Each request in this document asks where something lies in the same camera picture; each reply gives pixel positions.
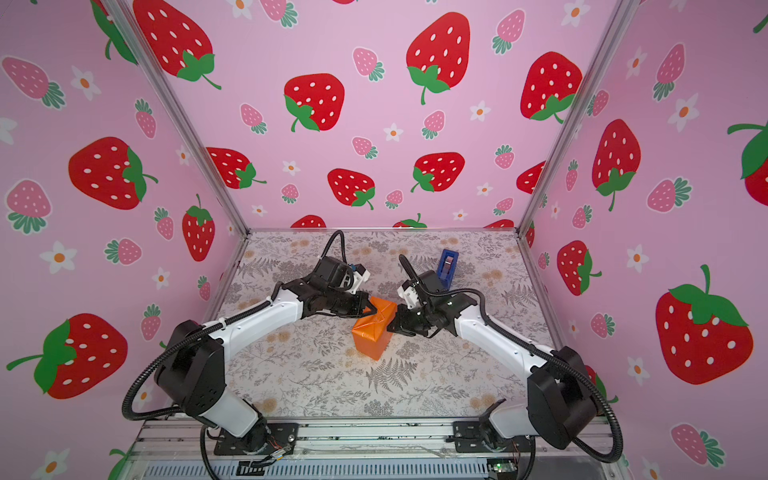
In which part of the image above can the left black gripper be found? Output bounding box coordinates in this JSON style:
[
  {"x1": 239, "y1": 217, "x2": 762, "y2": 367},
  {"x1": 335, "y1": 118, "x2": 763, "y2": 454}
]
[{"x1": 326, "y1": 291, "x2": 379, "y2": 317}]

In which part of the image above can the orange yellow wrapping paper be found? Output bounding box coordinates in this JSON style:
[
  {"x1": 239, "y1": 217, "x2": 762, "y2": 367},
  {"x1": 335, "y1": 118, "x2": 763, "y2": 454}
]
[{"x1": 351, "y1": 297, "x2": 397, "y2": 361}]

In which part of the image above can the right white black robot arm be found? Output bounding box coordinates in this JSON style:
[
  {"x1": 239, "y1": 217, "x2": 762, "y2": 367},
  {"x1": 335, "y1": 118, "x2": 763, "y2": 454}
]
[{"x1": 388, "y1": 287, "x2": 618, "y2": 458}]

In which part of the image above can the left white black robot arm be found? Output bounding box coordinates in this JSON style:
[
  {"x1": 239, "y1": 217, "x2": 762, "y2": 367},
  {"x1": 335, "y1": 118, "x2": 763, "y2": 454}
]
[{"x1": 154, "y1": 279, "x2": 379, "y2": 439}]

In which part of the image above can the blue tape dispenser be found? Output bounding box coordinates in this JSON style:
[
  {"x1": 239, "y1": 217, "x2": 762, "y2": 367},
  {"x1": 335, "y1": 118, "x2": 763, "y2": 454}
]
[{"x1": 436, "y1": 249, "x2": 459, "y2": 290}]

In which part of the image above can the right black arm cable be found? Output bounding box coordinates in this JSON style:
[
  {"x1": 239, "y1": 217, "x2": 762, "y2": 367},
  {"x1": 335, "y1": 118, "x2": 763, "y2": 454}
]
[{"x1": 398, "y1": 254, "x2": 625, "y2": 464}]

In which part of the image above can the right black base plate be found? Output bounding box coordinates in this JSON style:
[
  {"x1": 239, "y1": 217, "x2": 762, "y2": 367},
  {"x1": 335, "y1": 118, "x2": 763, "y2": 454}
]
[{"x1": 452, "y1": 420, "x2": 532, "y2": 453}]

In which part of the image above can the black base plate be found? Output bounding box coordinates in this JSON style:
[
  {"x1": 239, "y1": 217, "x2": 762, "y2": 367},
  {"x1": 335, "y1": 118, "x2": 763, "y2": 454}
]
[
  {"x1": 214, "y1": 422, "x2": 299, "y2": 458},
  {"x1": 452, "y1": 420, "x2": 532, "y2": 453}
]

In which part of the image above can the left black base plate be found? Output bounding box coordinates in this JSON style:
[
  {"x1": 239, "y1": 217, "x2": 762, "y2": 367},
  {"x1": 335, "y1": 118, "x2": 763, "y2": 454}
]
[{"x1": 214, "y1": 422, "x2": 299, "y2": 458}]

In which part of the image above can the aluminium front frame rail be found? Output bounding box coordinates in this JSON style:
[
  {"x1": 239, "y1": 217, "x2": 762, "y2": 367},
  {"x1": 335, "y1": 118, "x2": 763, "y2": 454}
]
[{"x1": 115, "y1": 416, "x2": 633, "y2": 479}]

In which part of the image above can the left aluminium corner post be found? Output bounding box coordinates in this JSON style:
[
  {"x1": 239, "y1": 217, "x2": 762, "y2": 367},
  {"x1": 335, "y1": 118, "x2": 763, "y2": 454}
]
[{"x1": 104, "y1": 0, "x2": 250, "y2": 238}]

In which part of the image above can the aluminium corner post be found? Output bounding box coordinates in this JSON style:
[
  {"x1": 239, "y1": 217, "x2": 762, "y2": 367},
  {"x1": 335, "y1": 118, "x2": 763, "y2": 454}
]
[
  {"x1": 104, "y1": 0, "x2": 250, "y2": 238},
  {"x1": 517, "y1": 0, "x2": 640, "y2": 239}
]

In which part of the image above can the right aluminium corner post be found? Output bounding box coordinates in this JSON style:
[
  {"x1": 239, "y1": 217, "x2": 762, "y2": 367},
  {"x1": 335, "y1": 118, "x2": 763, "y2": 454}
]
[{"x1": 517, "y1": 0, "x2": 640, "y2": 239}]

